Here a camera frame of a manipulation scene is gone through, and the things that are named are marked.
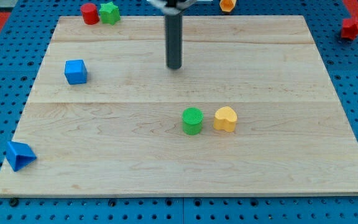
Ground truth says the yellow heart block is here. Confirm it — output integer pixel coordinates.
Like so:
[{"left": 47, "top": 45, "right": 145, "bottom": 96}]
[{"left": 213, "top": 106, "right": 237, "bottom": 133}]

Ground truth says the blue cube block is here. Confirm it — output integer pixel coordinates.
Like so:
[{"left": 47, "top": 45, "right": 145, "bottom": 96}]
[{"left": 64, "top": 60, "right": 88, "bottom": 85}]

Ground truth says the green cylinder block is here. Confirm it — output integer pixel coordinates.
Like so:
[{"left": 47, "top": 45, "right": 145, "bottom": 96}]
[{"left": 182, "top": 107, "right": 204, "bottom": 135}]

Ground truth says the light wooden board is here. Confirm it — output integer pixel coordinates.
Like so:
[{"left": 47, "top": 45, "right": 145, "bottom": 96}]
[{"left": 0, "top": 16, "right": 358, "bottom": 198}]

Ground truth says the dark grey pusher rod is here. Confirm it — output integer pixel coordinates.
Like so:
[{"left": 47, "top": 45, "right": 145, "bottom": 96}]
[{"left": 164, "top": 14, "right": 183, "bottom": 70}]

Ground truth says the orange hexagon block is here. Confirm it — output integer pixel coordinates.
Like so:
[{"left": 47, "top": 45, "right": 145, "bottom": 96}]
[{"left": 219, "top": 0, "right": 237, "bottom": 12}]

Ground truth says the green star block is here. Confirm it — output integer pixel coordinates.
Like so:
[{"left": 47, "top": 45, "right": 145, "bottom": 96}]
[{"left": 99, "top": 1, "right": 121, "bottom": 25}]

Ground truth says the red cylinder block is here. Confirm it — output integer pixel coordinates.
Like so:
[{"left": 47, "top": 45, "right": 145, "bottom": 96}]
[{"left": 80, "top": 2, "right": 99, "bottom": 25}]

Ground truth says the blue triangular prism block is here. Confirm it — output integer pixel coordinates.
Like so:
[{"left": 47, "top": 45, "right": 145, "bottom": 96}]
[{"left": 6, "top": 141, "right": 37, "bottom": 172}]

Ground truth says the red star block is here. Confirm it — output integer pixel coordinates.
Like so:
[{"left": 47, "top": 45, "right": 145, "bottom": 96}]
[{"left": 341, "top": 17, "right": 358, "bottom": 40}]

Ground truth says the grey robot end mount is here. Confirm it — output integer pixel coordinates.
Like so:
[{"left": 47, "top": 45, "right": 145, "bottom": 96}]
[{"left": 148, "top": 0, "right": 197, "bottom": 16}]

